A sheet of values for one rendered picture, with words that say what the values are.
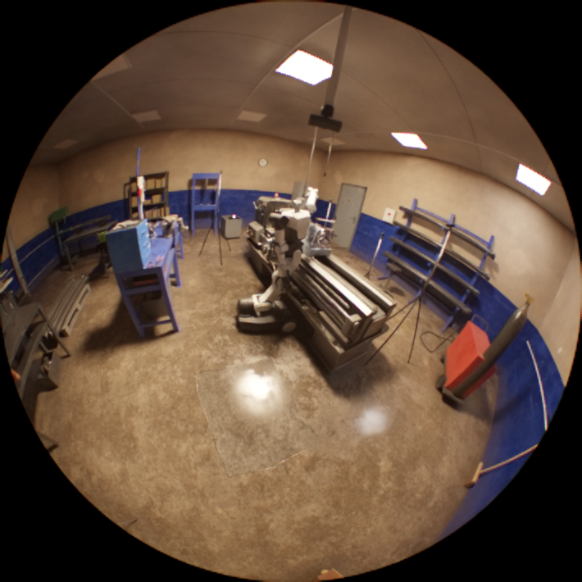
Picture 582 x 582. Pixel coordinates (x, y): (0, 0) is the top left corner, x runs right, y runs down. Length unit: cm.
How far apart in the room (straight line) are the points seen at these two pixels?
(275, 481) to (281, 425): 52
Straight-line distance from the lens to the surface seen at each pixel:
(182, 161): 615
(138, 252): 177
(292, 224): 163
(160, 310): 247
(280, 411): 166
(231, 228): 495
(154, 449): 178
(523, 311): 236
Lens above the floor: 157
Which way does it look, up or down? 33 degrees down
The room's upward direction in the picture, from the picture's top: 11 degrees clockwise
